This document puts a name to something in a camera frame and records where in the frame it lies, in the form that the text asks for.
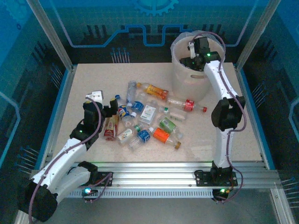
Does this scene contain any pepsi bottle blue cap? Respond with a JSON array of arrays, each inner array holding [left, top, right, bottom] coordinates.
[[114, 94, 132, 126]]

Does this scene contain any red gold label bottle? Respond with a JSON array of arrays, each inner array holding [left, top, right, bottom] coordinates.
[[103, 113, 120, 141]]

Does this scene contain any small bottle yellow print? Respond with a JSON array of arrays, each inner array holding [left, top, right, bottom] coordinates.
[[116, 127, 134, 146]]

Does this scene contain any small clear bottle green cap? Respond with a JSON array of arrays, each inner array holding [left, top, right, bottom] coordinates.
[[134, 123, 148, 133]]

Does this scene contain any bottle white green label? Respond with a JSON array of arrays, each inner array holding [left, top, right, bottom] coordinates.
[[138, 99, 158, 124]]

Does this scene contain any red label cola bottle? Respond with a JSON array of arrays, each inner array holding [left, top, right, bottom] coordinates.
[[166, 98, 208, 113]]

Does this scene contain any orange juice bottle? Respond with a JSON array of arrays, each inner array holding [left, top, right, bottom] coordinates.
[[136, 82, 170, 101]]

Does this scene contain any orange label bottle brown cap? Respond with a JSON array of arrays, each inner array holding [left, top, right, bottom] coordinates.
[[153, 127, 182, 149]]

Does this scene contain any round beige bin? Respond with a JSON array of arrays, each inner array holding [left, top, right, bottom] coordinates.
[[171, 30, 226, 102]]

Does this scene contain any tall clear empty bottle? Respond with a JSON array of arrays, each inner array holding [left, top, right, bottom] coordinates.
[[126, 80, 138, 105]]

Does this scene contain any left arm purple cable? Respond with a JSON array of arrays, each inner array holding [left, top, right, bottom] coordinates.
[[28, 97, 113, 222]]

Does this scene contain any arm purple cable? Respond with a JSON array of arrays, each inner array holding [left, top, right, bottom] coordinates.
[[28, 97, 113, 222], [190, 31, 246, 203]]

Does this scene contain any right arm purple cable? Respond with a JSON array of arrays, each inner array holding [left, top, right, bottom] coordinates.
[[190, 31, 246, 203]]

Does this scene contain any blue aluminium side rail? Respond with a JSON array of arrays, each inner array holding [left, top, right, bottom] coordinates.
[[233, 64, 276, 170], [35, 65, 78, 170]]

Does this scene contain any aluminium frame post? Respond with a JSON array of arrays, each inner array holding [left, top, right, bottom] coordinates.
[[26, 0, 76, 70], [235, 0, 281, 68]]

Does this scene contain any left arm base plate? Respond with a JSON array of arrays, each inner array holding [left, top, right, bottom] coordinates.
[[92, 171, 114, 187]]

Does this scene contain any aluminium front rail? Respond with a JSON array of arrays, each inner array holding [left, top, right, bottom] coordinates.
[[30, 161, 281, 189]]

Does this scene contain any slotted cable duct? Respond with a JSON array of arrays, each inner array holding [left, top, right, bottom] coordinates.
[[65, 189, 217, 199]]

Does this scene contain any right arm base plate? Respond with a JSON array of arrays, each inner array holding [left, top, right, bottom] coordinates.
[[194, 169, 239, 187]]

